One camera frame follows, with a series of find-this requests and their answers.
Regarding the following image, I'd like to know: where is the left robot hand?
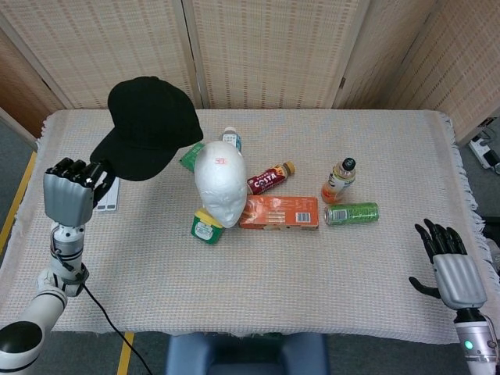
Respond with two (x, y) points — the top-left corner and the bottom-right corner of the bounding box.
(42, 157), (118, 227)

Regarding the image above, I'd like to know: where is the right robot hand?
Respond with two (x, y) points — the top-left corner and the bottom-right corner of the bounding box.
(409, 218), (488, 312)

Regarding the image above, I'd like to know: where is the black baseball cap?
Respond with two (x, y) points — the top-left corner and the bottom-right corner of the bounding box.
(89, 76), (204, 182)

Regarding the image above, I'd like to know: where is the white foam mannequin head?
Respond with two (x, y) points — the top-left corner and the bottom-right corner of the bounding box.
(194, 140), (248, 229)

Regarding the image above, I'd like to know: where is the white flat plastic device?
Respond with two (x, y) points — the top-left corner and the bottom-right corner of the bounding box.
(96, 177), (121, 213)

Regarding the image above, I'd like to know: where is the green drink can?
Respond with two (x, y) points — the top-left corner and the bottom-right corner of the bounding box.
(323, 202), (380, 227)

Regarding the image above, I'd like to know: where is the green packet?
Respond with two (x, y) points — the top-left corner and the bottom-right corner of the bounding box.
(179, 142), (206, 173)

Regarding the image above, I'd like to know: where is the white power strip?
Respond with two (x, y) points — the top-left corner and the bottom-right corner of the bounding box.
(468, 134), (500, 172)

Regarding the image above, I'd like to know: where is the green tub with yellow lid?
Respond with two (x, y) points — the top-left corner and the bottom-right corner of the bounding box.
(190, 209), (227, 246)

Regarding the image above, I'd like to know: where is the orange juice bottle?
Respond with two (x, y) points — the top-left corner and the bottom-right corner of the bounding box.
(321, 157), (357, 204)

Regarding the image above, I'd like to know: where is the white capped blue label bottle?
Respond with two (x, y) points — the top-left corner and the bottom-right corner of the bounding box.
(220, 126), (243, 155)

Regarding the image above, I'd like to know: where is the beige woven tablecloth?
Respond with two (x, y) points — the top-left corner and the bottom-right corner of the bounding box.
(0, 109), (489, 345)

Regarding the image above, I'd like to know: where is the orange biscuit box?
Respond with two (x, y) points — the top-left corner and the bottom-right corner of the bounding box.
(238, 195), (320, 231)

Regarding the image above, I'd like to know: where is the Costa coffee bottle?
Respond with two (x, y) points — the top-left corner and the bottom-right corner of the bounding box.
(246, 161), (296, 196)

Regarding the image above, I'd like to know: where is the blue seat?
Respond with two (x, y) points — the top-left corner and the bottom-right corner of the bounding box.
(166, 331), (329, 375)

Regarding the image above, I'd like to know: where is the woven folding screen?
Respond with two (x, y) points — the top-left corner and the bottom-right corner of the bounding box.
(0, 0), (500, 145)

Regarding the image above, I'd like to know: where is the black cable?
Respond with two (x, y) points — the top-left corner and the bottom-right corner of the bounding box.
(81, 284), (154, 375)

